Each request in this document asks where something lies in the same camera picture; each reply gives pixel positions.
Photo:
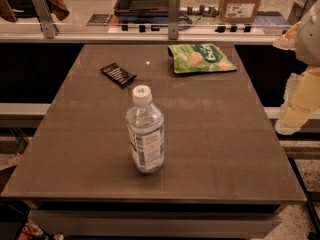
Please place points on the metal rail bracket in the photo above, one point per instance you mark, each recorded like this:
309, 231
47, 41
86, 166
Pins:
47, 25
173, 19

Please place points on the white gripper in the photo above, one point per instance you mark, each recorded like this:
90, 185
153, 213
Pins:
309, 41

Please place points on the black rxbar chocolate bar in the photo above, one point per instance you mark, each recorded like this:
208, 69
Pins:
118, 75

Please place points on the middle metal rail bracket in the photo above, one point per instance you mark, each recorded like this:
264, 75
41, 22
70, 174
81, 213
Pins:
173, 19

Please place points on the clear plastic water bottle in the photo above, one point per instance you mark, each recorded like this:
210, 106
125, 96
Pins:
145, 123

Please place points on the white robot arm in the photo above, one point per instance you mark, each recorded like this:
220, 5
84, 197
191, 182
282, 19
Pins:
307, 45

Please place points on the dark open tray box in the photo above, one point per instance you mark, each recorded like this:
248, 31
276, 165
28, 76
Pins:
141, 6

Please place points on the green snack bag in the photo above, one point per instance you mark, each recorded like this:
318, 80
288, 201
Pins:
199, 58

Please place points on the left metal rail bracket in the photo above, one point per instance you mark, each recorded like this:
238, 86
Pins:
47, 25

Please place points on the cardboard box with label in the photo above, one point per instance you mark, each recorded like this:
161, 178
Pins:
238, 11

